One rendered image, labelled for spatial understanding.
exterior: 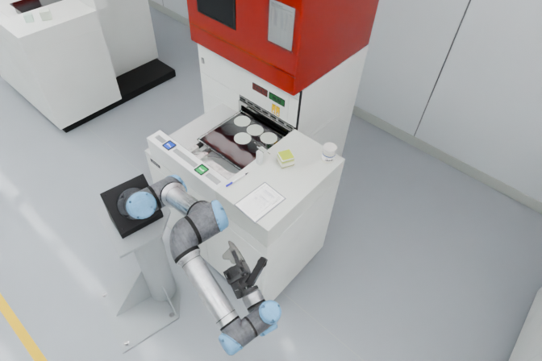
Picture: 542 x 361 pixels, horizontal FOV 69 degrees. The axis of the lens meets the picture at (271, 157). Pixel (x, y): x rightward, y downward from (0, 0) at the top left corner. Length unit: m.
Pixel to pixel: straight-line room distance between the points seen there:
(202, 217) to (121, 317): 1.43
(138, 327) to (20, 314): 0.74
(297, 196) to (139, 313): 1.33
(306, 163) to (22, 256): 2.09
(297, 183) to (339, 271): 1.04
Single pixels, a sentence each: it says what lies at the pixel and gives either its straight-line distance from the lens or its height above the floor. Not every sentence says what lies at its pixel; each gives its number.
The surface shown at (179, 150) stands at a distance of 2.17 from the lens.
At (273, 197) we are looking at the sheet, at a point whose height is 0.97.
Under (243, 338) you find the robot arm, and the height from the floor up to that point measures 1.15.
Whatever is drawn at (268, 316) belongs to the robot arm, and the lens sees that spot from 1.40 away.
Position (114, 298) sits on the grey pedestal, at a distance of 2.83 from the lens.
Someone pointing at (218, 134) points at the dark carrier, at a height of 0.90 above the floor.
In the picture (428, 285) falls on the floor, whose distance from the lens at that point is 3.00.
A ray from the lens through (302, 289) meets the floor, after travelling 2.76.
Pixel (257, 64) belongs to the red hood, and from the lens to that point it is 2.17.
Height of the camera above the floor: 2.47
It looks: 46 degrees down
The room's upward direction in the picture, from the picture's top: 3 degrees clockwise
